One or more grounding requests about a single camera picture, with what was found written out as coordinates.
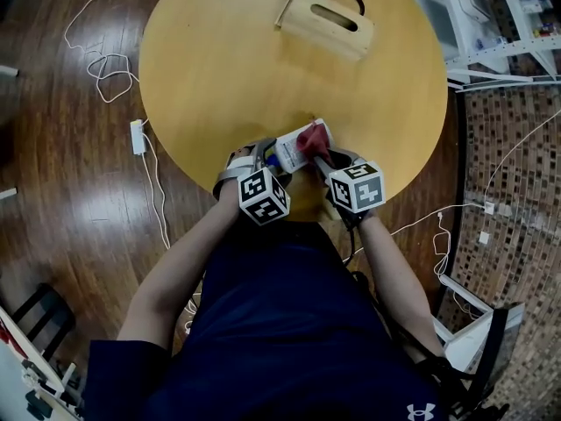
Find curved white table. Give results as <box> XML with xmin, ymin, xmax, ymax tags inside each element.
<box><xmin>0</xmin><ymin>307</ymin><xmax>84</xmax><ymax>421</ymax></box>

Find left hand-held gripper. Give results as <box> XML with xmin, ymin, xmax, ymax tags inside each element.
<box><xmin>237</xmin><ymin>137</ymin><xmax>294</xmax><ymax>226</ymax></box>

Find white storage box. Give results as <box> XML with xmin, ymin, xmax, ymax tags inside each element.
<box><xmin>451</xmin><ymin>0</ymin><xmax>492</xmax><ymax>24</ymax></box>

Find black monitor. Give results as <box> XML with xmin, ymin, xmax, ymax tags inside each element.
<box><xmin>472</xmin><ymin>301</ymin><xmax>527</xmax><ymax>421</ymax></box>

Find long white floor cable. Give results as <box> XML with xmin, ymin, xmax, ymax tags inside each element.
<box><xmin>63</xmin><ymin>0</ymin><xmax>202</xmax><ymax>324</ymax></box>

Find person's navy blue shirt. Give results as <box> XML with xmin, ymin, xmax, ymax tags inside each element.
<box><xmin>82</xmin><ymin>219</ymin><xmax>444</xmax><ymax>421</ymax></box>

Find pink cloth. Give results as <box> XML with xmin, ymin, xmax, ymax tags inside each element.
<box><xmin>295</xmin><ymin>120</ymin><xmax>330</xmax><ymax>161</ymax></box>

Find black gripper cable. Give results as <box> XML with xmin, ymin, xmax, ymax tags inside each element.
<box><xmin>341</xmin><ymin>217</ymin><xmax>365</xmax><ymax>265</ymax></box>

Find wooden tissue box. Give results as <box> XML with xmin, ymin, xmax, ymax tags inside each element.
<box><xmin>274</xmin><ymin>0</ymin><xmax>376</xmax><ymax>63</ymax></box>

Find person's left hand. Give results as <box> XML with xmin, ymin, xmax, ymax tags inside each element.
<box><xmin>225</xmin><ymin>145</ymin><xmax>255</xmax><ymax>161</ymax></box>

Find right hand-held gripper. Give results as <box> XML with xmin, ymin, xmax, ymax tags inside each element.
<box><xmin>312</xmin><ymin>146</ymin><xmax>386</xmax><ymax>232</ymax></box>

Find black harness straps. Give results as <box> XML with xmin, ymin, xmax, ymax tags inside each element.
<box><xmin>415</xmin><ymin>355</ymin><xmax>509</xmax><ymax>421</ymax></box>

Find person's left forearm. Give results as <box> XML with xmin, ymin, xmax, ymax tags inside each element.
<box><xmin>117</xmin><ymin>186</ymin><xmax>242</xmax><ymax>344</ymax></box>

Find person's right forearm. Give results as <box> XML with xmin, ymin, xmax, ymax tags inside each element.
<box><xmin>359</xmin><ymin>210</ymin><xmax>446</xmax><ymax>359</ymax></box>

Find white power strip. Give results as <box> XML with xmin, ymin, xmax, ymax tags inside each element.
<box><xmin>130</xmin><ymin>118</ymin><xmax>148</xmax><ymax>156</ymax></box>

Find white wall cable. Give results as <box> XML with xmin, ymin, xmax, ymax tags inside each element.
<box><xmin>389</xmin><ymin>107</ymin><xmax>561</xmax><ymax>280</ymax></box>

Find white metal shelving unit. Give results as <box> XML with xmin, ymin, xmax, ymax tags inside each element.
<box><xmin>394</xmin><ymin>0</ymin><xmax>561</xmax><ymax>92</ymax></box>

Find grey hand strap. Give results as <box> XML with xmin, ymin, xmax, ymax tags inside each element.
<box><xmin>213</xmin><ymin>154</ymin><xmax>258</xmax><ymax>201</ymax></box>

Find white bottle blue pump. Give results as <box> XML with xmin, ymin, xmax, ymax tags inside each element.
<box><xmin>265</xmin><ymin>118</ymin><xmax>332</xmax><ymax>175</ymax></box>

